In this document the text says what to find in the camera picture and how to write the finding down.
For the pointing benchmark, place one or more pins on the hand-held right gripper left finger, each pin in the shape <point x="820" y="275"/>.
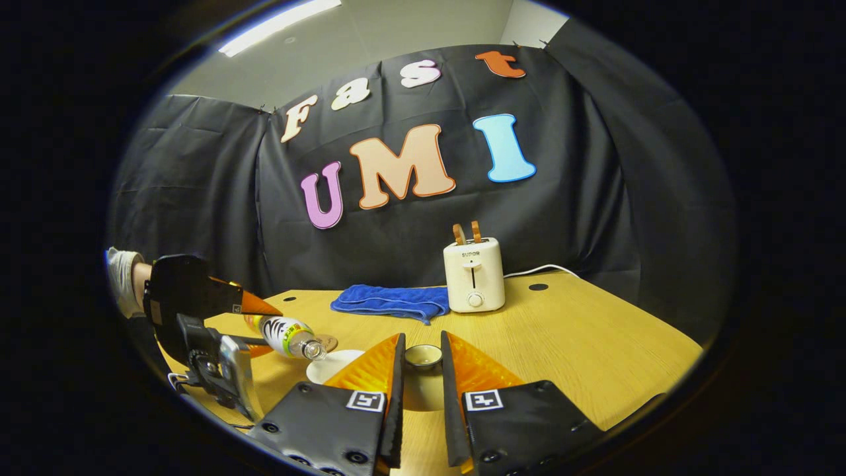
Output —
<point x="396" y="410"/>

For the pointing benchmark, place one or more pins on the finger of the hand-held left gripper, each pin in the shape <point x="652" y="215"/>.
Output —
<point x="258" y="344"/>
<point x="258" y="305"/>

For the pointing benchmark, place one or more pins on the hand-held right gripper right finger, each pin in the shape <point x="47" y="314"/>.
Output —
<point x="451" y="410"/>

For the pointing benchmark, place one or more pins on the white label water bottle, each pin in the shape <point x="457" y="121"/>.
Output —
<point x="284" y="334"/>

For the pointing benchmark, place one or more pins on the beige teacup lid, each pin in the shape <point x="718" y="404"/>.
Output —
<point x="423" y="390"/>

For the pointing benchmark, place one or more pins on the round cork coaster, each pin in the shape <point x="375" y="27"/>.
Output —
<point x="328" y="344"/>

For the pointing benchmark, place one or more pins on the beige teacup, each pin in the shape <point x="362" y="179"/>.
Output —
<point x="330" y="367"/>

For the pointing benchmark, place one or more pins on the black backdrop cloth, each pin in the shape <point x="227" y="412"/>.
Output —
<point x="198" y="185"/>

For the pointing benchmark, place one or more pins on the blue towel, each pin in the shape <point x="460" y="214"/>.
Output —
<point x="390" y="301"/>

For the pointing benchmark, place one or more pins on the cream toaster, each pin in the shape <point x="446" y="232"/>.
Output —
<point x="473" y="277"/>

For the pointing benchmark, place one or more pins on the toast bread slice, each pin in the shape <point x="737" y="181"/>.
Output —
<point x="459" y="234"/>
<point x="476" y="231"/>

